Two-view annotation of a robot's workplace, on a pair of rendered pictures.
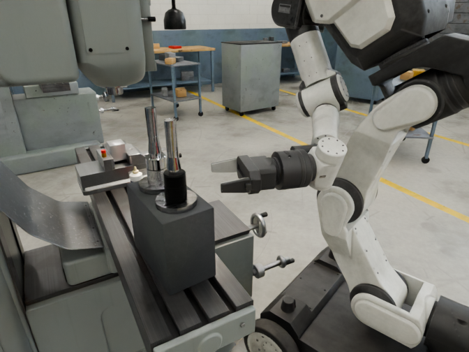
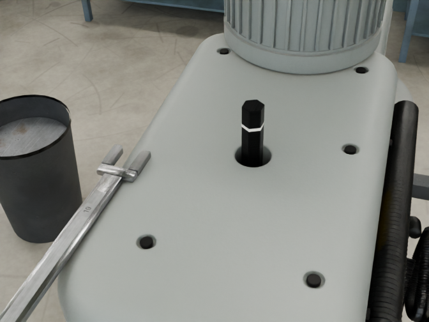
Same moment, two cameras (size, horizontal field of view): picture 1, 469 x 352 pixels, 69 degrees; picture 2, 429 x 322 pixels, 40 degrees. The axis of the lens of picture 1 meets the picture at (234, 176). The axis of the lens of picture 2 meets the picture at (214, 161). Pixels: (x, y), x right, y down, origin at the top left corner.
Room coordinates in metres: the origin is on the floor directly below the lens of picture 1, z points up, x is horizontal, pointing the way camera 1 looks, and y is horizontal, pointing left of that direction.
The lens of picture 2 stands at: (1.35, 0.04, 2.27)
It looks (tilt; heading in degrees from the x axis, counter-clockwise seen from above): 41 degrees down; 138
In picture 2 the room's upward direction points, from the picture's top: 2 degrees counter-clockwise
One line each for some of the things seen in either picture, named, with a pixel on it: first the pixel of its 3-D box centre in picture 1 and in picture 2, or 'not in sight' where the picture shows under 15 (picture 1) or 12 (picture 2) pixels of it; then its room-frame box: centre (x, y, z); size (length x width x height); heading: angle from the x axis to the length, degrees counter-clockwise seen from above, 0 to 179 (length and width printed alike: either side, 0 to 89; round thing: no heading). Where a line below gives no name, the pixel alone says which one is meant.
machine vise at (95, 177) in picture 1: (127, 163); not in sight; (1.18, 0.40, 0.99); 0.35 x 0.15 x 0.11; 121
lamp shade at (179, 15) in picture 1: (174, 19); not in sight; (1.23, 0.20, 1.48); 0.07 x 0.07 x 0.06
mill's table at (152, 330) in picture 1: (133, 206); not in sight; (1.03, 0.35, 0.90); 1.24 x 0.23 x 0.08; 29
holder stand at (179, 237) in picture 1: (170, 226); not in sight; (0.69, 0.15, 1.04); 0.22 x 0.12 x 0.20; 34
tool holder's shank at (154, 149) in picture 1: (153, 132); not in sight; (0.73, 0.18, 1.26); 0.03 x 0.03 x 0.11
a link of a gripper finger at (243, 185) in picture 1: (236, 187); not in sight; (0.63, 0.00, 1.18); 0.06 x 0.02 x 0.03; 104
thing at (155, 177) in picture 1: (156, 170); not in sight; (0.73, 0.18, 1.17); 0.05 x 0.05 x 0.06
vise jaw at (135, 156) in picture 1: (132, 154); not in sight; (1.19, 0.38, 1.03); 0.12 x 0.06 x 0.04; 31
